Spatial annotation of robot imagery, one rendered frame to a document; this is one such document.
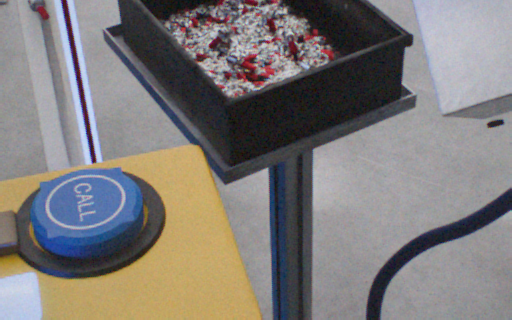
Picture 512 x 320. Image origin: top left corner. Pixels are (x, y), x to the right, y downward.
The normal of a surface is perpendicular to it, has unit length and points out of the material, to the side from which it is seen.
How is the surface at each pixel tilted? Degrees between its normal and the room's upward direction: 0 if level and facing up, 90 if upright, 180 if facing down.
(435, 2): 55
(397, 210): 0
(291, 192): 90
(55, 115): 0
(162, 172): 0
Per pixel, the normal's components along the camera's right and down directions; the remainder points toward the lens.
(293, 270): 0.50, 0.55
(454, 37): -0.54, -0.01
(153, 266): -0.04, -0.76
